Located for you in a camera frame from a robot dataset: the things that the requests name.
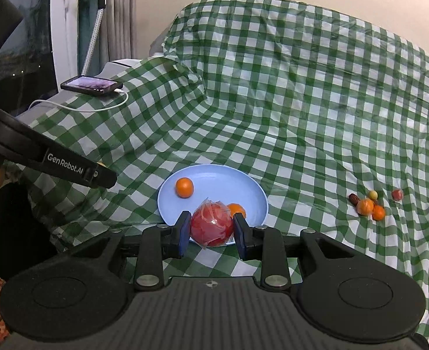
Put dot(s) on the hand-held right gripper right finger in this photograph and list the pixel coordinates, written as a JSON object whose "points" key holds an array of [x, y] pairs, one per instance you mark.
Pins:
{"points": [[238, 235]]}

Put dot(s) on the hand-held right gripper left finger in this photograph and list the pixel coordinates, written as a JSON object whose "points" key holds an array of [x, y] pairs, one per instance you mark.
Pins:
{"points": [[183, 235]]}

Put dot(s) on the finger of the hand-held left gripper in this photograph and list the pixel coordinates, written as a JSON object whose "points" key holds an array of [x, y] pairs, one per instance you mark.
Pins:
{"points": [[103, 178]]}

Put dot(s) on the red apple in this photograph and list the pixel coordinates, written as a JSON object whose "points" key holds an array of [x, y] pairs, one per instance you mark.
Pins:
{"points": [[211, 226]]}

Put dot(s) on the blue plate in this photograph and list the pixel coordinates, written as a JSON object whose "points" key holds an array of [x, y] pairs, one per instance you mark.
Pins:
{"points": [[218, 182]]}

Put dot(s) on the small yellow round fruit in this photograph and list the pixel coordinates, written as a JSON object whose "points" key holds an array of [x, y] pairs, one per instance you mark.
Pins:
{"points": [[373, 194]]}

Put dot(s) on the small orange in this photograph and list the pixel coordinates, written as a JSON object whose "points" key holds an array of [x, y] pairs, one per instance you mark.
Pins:
{"points": [[184, 187], [378, 213], [237, 209], [365, 207]]}

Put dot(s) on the black smartphone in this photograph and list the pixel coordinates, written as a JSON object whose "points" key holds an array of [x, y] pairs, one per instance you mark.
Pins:
{"points": [[90, 85]]}

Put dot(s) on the dark red date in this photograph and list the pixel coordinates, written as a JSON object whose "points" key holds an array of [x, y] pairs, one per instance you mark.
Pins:
{"points": [[353, 199]]}

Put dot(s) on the white and black pole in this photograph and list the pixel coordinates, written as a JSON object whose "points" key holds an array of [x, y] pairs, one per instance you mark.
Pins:
{"points": [[92, 40]]}

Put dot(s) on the green white checked cloth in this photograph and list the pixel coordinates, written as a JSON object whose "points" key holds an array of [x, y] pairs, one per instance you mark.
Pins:
{"points": [[291, 98]]}

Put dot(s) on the grey curtain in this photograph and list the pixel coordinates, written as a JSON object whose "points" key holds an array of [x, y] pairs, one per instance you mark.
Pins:
{"points": [[121, 18]]}

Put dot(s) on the small red round fruit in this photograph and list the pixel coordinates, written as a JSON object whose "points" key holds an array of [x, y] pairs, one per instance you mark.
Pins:
{"points": [[397, 194]]}

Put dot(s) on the white window frame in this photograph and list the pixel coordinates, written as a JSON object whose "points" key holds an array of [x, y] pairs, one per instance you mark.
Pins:
{"points": [[64, 25]]}

